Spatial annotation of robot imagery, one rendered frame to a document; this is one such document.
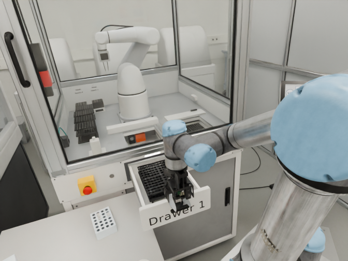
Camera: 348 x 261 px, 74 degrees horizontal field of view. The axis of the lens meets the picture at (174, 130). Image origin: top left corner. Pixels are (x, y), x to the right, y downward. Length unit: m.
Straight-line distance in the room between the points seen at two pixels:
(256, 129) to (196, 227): 1.17
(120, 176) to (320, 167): 1.00
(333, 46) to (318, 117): 1.94
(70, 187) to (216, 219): 0.97
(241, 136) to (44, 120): 0.76
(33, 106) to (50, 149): 0.19
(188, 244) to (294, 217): 1.36
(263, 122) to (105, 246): 0.77
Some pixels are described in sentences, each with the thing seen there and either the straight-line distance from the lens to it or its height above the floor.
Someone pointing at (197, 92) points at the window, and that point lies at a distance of 1.15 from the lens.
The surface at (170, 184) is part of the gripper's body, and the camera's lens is 0.79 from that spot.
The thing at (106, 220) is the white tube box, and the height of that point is 0.80.
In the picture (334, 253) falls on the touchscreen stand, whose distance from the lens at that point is 2.08.
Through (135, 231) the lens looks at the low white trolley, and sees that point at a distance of 1.06.
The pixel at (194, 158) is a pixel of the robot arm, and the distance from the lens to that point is 0.59.
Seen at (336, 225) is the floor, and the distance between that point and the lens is 2.32.
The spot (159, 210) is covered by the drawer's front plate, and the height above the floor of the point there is 0.90.
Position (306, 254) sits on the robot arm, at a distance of 0.67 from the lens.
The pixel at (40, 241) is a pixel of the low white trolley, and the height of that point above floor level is 0.76.
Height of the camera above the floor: 1.55
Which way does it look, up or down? 26 degrees down
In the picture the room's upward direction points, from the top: 5 degrees counter-clockwise
